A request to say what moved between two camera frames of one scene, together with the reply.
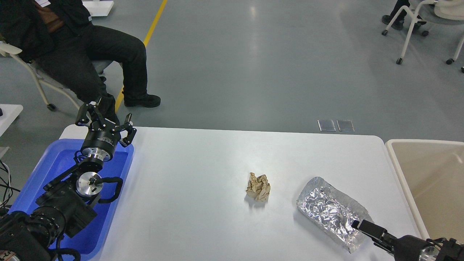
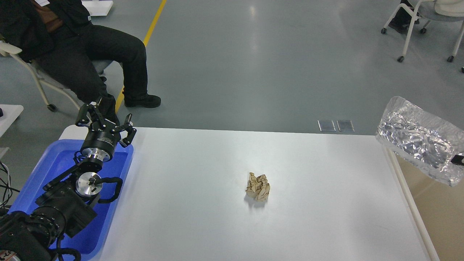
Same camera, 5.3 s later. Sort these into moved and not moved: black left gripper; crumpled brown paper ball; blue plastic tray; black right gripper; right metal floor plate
Moved: black right gripper
Not moved: black left gripper; right metal floor plate; crumpled brown paper ball; blue plastic tray
